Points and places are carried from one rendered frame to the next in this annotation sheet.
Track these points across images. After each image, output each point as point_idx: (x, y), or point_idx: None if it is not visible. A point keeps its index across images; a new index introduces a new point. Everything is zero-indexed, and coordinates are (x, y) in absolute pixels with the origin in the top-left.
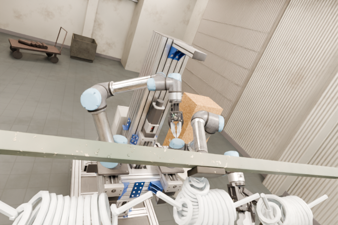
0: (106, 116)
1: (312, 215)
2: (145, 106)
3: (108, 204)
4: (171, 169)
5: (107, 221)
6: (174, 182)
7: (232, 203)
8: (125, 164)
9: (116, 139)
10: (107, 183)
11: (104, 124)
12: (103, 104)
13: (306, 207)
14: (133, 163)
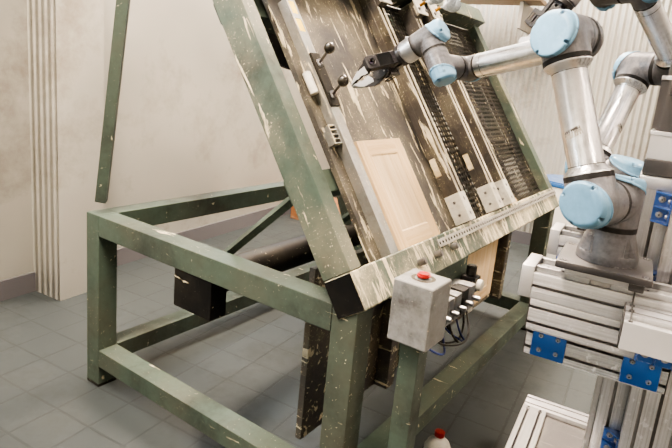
0: (619, 93)
1: None
2: None
3: None
4: (574, 251)
5: None
6: (532, 258)
7: None
8: None
9: (621, 155)
10: (565, 225)
11: (607, 104)
12: (623, 70)
13: None
14: None
